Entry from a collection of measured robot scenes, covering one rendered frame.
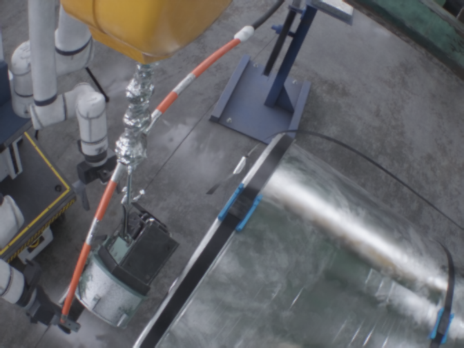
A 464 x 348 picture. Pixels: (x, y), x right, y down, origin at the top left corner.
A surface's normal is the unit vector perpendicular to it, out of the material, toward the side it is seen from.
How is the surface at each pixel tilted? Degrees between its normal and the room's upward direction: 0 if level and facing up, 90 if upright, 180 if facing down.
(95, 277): 32
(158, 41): 102
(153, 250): 43
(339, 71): 0
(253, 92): 0
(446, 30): 90
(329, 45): 0
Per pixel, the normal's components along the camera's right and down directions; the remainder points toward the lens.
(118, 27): -0.52, 0.78
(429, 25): -0.47, 0.68
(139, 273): 0.46, 0.17
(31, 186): 0.23, -0.52
